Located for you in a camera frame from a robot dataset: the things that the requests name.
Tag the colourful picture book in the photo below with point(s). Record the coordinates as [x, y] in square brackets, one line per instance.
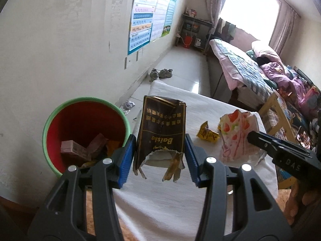
[284, 106]

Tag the pink strawberry print wrapper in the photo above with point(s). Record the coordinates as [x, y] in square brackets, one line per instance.
[234, 135]

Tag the brown Baisha snack bag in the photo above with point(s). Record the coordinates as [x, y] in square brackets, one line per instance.
[160, 125]

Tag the small red pail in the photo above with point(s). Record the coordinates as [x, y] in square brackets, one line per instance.
[188, 42]

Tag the blue bordered wall poster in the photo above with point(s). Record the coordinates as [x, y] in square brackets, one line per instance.
[140, 17]

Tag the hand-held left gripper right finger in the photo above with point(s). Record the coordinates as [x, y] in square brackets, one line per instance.
[193, 163]

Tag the green wall poster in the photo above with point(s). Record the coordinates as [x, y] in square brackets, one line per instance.
[170, 15]

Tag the wooden chair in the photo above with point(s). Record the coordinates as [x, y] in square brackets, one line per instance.
[273, 110]

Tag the wall outlet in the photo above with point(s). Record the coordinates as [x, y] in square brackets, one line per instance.
[126, 63]

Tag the person's right hand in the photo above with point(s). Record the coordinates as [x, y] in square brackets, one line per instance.
[303, 200]

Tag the small yellow brown wrapper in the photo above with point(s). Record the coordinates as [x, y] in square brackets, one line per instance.
[207, 133]

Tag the red and white box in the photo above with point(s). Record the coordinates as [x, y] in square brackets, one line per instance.
[191, 12]

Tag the red bucket with green rim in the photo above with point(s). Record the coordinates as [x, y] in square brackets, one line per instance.
[75, 123]

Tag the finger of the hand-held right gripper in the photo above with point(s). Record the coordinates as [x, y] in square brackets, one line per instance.
[270, 143]

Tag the dark metal shelf rack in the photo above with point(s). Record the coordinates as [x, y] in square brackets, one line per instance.
[195, 30]

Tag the dark hanging clothes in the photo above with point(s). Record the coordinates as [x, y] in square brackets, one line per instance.
[225, 30]

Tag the white plastic jug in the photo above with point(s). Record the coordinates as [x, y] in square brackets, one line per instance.
[198, 43]

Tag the purple blanket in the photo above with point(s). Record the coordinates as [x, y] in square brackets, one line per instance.
[280, 77]

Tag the bed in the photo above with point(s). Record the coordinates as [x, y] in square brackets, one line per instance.
[240, 70]

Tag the wall switch plate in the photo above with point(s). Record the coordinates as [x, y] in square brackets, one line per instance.
[137, 56]

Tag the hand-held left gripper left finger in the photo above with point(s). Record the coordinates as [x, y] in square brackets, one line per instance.
[124, 160]

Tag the pink pillow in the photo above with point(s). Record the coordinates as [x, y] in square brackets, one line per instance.
[265, 51]

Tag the pink curtain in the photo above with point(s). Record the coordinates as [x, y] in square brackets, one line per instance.
[215, 0]
[284, 30]

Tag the white towel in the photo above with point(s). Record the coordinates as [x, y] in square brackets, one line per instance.
[160, 205]

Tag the crumpled white paper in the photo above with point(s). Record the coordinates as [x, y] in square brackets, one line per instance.
[128, 106]

